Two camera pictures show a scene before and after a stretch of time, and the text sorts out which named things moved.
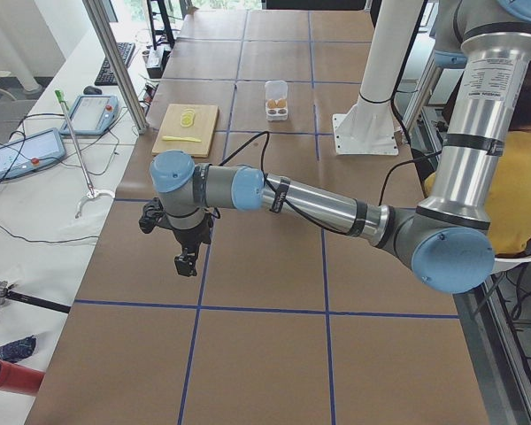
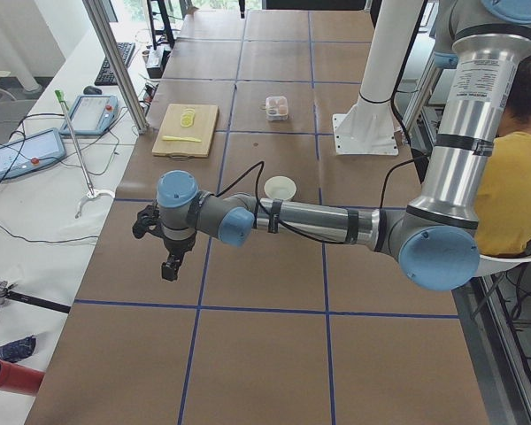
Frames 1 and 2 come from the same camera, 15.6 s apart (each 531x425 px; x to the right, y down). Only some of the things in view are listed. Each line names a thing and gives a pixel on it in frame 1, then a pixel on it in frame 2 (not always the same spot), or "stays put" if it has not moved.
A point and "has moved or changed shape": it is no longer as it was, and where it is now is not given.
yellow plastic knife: (170, 137) stays put
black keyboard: (104, 76) stays put
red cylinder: (11, 377) stays put
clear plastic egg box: (276, 98) has moved or changed shape
